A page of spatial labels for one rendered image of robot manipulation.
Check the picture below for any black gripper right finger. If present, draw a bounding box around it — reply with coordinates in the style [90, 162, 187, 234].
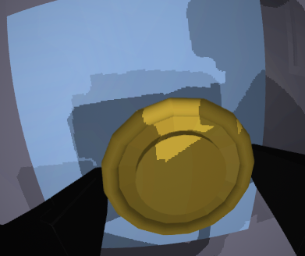
[250, 144, 305, 256]

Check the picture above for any light blue flat mat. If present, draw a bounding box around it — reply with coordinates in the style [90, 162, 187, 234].
[7, 0, 266, 248]

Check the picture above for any yellow round plate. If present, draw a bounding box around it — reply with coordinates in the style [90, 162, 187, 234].
[101, 97, 255, 235]

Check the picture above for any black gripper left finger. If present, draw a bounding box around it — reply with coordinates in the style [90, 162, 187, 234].
[0, 168, 108, 256]

